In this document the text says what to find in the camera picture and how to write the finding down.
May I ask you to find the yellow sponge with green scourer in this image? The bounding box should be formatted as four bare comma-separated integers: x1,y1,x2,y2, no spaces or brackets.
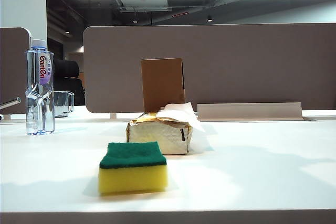
98,141,169,196

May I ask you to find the clear Ganten water bottle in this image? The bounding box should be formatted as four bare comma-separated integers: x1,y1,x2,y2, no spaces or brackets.
25,39,56,136

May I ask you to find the brown cardboard box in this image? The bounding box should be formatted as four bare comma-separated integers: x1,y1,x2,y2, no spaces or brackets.
141,58,187,113

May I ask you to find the white tissue sheet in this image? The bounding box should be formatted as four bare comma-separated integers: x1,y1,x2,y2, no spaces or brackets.
156,102,206,133

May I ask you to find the white and gold tissue pack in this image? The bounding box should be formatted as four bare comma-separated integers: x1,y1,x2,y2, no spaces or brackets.
127,112,194,156

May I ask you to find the large brown desk divider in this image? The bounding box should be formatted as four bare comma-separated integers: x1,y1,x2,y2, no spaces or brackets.
82,23,336,114

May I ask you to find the black office chair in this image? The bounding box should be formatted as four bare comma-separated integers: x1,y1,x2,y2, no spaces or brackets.
53,59,86,106

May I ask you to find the clear glass cup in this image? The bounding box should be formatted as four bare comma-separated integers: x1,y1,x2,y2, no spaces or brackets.
54,90,75,118

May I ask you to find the grey metal rod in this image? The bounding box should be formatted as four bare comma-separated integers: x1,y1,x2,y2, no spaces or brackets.
0,97,22,110

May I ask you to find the small brown desk divider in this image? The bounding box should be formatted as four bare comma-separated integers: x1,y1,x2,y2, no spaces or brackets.
0,27,33,116

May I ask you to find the beige cable tray flap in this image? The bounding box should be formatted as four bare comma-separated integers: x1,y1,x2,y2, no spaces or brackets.
197,102,303,122

